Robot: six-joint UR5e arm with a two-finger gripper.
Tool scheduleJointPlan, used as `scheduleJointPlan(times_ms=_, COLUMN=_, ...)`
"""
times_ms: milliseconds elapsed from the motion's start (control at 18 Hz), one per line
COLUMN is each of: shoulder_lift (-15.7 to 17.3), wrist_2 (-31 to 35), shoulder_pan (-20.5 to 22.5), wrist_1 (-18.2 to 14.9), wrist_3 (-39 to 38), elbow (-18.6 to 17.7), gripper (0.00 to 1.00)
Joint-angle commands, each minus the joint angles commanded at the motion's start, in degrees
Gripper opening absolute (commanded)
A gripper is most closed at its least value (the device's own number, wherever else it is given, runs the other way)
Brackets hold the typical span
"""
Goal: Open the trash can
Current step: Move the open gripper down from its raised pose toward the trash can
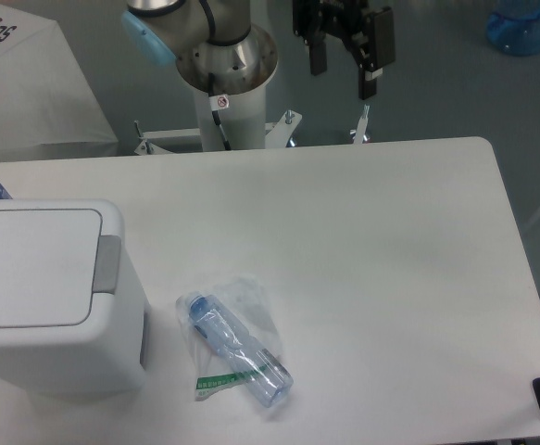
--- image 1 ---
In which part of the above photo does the blue water jug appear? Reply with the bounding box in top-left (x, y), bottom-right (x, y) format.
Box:
top-left (485, 1), bottom-right (540, 57)

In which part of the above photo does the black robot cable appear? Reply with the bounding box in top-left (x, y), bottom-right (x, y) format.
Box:
top-left (197, 0), bottom-right (232, 152)

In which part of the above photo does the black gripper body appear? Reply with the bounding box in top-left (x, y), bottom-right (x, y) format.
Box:
top-left (292, 0), bottom-right (396, 70)

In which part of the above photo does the white trash can lid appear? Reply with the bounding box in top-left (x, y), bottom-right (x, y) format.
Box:
top-left (0, 210), bottom-right (102, 328)

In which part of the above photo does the white trash can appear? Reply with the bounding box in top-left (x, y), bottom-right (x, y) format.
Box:
top-left (0, 199), bottom-right (149, 394)

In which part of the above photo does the clear empty plastic bottle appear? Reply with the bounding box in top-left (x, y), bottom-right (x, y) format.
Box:
top-left (188, 295), bottom-right (294, 408)

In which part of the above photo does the white printed cardboard box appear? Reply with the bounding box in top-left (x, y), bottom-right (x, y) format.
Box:
top-left (0, 4), bottom-right (118, 162)

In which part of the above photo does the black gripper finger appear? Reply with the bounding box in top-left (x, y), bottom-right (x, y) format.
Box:
top-left (358, 68), bottom-right (383, 100)
top-left (308, 41), bottom-right (328, 76)

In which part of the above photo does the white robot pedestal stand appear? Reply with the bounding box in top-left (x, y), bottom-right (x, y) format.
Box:
top-left (134, 85), bottom-right (303, 156)

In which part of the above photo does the grey trash can push button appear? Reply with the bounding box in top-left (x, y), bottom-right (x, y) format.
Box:
top-left (93, 235), bottom-right (122, 294)

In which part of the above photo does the clear plastic bag green strip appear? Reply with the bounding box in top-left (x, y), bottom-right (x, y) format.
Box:
top-left (175, 276), bottom-right (294, 408)

